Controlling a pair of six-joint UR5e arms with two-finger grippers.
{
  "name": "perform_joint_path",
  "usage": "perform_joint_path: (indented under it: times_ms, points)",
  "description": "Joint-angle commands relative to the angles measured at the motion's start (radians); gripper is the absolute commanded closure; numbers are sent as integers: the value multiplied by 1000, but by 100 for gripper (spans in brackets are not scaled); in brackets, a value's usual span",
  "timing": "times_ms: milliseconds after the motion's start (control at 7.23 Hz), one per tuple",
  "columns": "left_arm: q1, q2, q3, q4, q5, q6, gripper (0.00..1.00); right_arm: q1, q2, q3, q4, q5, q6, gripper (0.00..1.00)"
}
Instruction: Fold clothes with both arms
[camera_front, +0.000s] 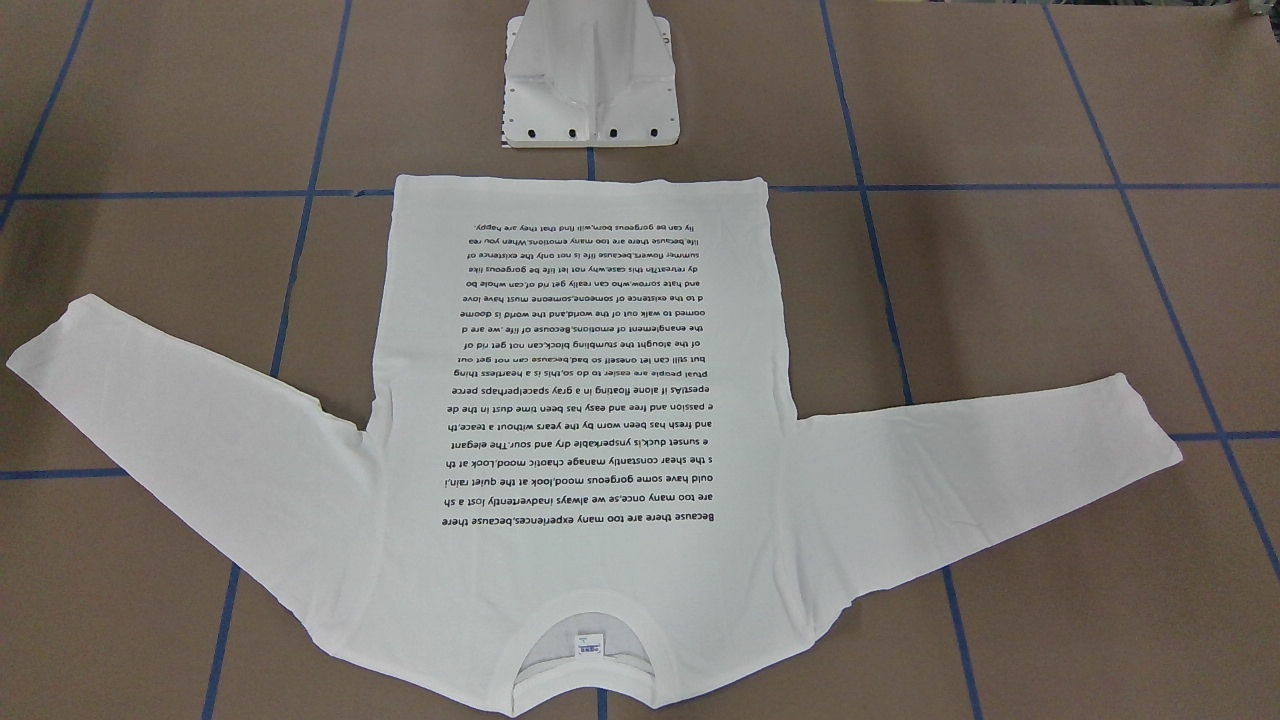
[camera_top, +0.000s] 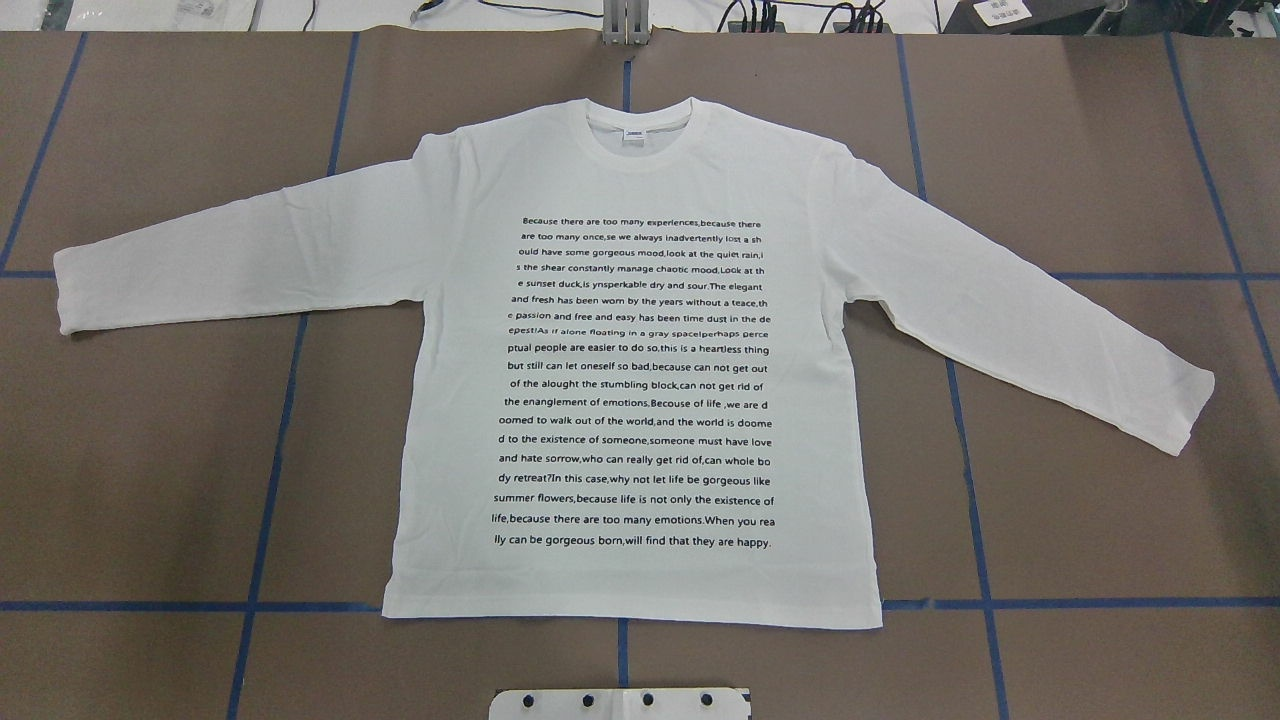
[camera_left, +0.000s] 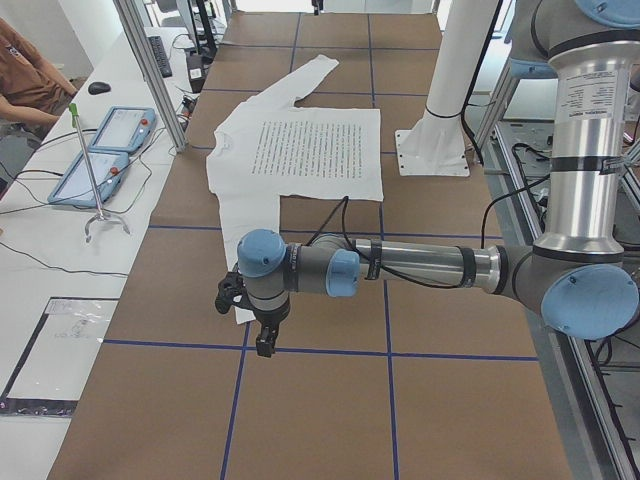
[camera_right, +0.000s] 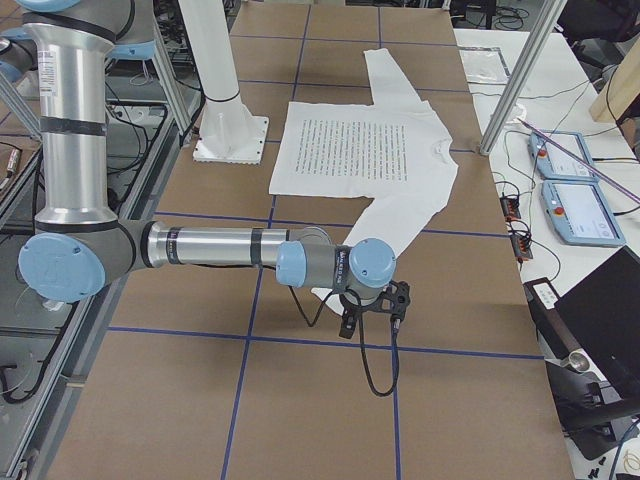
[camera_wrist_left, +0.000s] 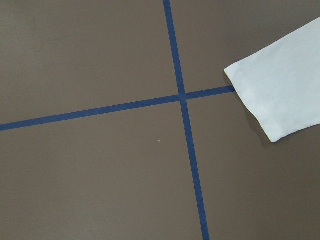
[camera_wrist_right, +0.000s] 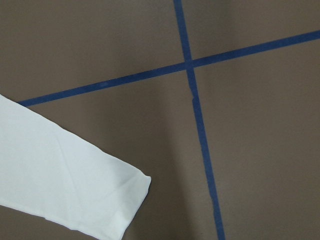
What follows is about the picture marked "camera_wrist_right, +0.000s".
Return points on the white printed t-shirt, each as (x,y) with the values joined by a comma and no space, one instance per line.
(52,173)

